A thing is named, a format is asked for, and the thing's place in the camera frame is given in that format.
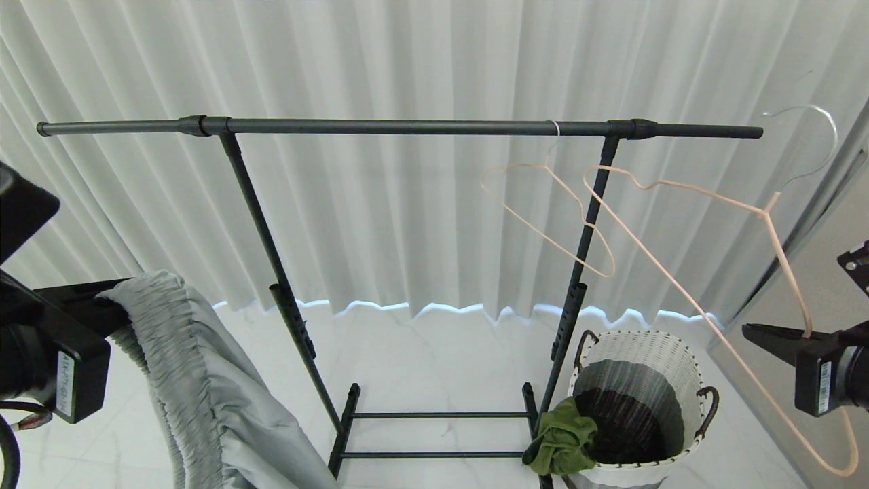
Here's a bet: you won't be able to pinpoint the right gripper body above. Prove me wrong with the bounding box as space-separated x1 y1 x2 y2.
794 319 869 418

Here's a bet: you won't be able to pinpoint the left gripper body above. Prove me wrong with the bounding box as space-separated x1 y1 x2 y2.
0 271 113 426

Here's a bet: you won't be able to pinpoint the pale grey shorts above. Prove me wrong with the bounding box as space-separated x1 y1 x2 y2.
94 270 341 489

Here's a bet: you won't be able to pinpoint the pink clothes hanger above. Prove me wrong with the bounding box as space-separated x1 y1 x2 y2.
479 121 617 280
582 103 860 478

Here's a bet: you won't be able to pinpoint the white laundry basket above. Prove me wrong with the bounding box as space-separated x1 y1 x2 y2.
566 329 721 489

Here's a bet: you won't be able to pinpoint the black clothes rack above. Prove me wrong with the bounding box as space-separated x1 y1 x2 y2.
35 115 765 489

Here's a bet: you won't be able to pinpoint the green garment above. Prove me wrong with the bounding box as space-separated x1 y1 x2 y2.
521 395 600 477

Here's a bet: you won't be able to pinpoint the white curtain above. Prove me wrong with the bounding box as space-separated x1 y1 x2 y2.
0 0 869 321

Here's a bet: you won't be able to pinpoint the black cable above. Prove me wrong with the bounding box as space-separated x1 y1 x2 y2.
0 413 22 489

